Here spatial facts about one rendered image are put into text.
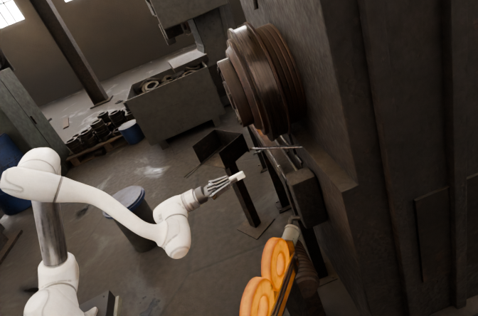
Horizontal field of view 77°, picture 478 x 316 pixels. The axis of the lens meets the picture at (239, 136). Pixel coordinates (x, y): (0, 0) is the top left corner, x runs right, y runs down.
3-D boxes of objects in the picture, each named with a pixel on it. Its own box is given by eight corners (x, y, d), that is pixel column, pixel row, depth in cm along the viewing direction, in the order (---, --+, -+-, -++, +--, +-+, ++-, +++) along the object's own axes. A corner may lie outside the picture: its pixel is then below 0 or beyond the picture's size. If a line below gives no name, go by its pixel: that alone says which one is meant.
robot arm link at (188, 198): (191, 216, 135) (203, 210, 135) (181, 201, 131) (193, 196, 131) (190, 203, 143) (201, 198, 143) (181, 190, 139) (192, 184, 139)
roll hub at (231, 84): (245, 109, 139) (223, 52, 127) (259, 134, 114) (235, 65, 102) (234, 114, 139) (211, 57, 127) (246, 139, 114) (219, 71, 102)
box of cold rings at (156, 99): (218, 102, 457) (197, 53, 421) (230, 120, 383) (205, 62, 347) (154, 129, 449) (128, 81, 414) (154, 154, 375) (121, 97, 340)
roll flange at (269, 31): (284, 104, 152) (255, 10, 131) (325, 145, 110) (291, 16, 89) (266, 112, 152) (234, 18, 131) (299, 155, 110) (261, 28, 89)
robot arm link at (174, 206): (190, 201, 145) (193, 222, 134) (161, 215, 145) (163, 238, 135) (178, 188, 138) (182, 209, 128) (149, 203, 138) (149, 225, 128)
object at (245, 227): (250, 208, 229) (215, 128, 197) (276, 219, 210) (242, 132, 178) (232, 227, 219) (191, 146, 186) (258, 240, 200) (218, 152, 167)
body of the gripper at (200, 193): (200, 197, 143) (218, 188, 142) (201, 208, 135) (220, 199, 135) (193, 186, 139) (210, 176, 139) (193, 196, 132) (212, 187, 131)
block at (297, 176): (322, 208, 128) (309, 164, 117) (331, 220, 121) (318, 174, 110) (299, 218, 128) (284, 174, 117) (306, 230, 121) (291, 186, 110)
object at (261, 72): (266, 112, 152) (234, 18, 131) (299, 155, 110) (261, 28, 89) (254, 117, 152) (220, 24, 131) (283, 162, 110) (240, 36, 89)
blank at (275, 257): (282, 228, 98) (273, 226, 100) (266, 265, 86) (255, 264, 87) (293, 262, 104) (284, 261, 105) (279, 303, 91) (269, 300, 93)
